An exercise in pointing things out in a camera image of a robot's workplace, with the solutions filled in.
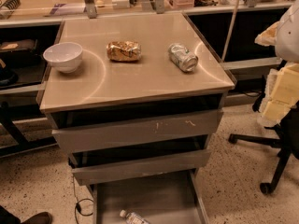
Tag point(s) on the black office chair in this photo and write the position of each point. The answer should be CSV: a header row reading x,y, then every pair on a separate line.
x,y
287,143

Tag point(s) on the clear blue plastic bottle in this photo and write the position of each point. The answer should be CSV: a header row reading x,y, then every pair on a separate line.
x,y
132,218

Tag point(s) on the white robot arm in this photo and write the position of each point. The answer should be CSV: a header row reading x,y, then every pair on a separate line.
x,y
287,39

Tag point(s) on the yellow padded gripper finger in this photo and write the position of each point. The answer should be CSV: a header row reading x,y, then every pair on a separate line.
x,y
281,93

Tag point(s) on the middle grey drawer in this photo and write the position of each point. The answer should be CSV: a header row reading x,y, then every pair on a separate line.
x,y
141,168

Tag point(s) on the crushed silver green can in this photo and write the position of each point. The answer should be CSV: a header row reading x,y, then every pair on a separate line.
x,y
184,59

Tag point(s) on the top grey drawer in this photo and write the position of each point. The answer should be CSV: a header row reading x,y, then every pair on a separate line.
x,y
137,131

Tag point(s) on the bottom open grey drawer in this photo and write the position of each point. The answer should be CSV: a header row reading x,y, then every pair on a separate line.
x,y
171,198

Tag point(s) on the crumpled gold snack bag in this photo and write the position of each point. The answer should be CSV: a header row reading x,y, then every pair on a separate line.
x,y
124,51

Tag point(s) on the purple white paper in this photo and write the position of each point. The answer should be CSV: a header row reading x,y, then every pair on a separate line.
x,y
67,9

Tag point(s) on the dark shoe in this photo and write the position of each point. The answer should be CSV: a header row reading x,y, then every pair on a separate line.
x,y
40,218

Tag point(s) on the black coil spring tool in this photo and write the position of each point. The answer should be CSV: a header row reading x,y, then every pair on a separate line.
x,y
8,7

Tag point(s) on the white ceramic bowl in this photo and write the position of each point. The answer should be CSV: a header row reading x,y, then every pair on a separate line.
x,y
65,57

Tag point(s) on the grey drawer cabinet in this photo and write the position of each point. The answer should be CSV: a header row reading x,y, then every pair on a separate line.
x,y
104,91

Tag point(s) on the white pole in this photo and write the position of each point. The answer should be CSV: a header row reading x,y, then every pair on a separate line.
x,y
230,30

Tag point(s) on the black left side table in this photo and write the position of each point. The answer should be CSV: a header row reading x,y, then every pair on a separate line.
x,y
22,81

